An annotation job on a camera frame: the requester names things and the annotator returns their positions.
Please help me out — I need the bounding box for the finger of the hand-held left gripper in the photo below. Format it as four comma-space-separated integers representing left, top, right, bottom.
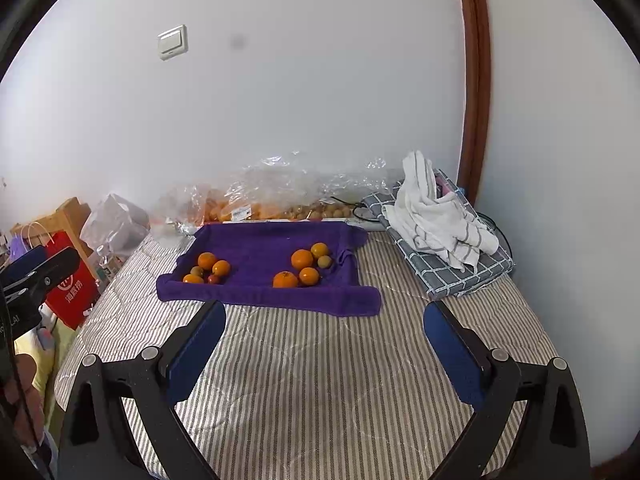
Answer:
2, 246, 81, 306
0, 246, 49, 283

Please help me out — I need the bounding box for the purple paper bag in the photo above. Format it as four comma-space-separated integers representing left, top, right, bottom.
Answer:
5, 232, 31, 261

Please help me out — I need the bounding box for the white plastic bag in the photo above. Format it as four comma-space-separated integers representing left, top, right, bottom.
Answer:
80, 194, 151, 256

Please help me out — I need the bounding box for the pale yellow cloth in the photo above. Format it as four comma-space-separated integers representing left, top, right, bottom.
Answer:
15, 320, 76, 411

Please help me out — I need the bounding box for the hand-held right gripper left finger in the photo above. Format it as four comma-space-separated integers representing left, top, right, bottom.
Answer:
57, 300, 227, 480

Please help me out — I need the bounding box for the clear plastic bottle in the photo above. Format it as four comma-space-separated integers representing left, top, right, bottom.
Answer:
95, 245, 126, 281

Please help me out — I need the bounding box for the clear plastic bag of oranges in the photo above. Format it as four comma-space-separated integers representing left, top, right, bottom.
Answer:
155, 152, 326, 226

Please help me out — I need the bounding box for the clear plastic bag of walnuts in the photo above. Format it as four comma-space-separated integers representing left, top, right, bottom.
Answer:
290, 157, 391, 221

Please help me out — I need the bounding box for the red paper bag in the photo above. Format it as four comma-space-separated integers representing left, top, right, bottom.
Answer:
22, 222, 101, 331

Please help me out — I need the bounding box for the blue plaid folded cloth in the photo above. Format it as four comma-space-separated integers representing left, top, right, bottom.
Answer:
362, 170, 515, 298

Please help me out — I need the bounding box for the purple towel lined tray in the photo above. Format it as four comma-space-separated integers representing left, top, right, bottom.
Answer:
156, 221, 382, 317

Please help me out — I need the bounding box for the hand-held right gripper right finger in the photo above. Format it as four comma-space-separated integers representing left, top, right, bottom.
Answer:
422, 300, 592, 480

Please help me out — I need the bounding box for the pink item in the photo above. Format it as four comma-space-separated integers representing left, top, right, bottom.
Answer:
434, 172, 461, 196

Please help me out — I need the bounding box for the grey striped bed sheet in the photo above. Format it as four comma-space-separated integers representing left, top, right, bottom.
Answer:
52, 230, 561, 480

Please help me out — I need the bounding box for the cardboard box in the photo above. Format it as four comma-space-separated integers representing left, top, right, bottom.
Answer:
12, 196, 93, 261

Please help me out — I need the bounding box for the person's left hand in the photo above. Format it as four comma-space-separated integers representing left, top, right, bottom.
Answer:
14, 355, 47, 450

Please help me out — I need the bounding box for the black cable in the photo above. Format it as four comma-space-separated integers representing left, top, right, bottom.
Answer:
330, 196, 381, 223

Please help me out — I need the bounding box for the white striped towel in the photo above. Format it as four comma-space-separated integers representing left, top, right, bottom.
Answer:
382, 150, 501, 270

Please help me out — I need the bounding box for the white light switch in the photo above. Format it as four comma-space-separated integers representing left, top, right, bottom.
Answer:
157, 25, 190, 61

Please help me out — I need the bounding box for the brown wooden door frame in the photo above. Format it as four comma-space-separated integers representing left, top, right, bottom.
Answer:
452, 0, 491, 206

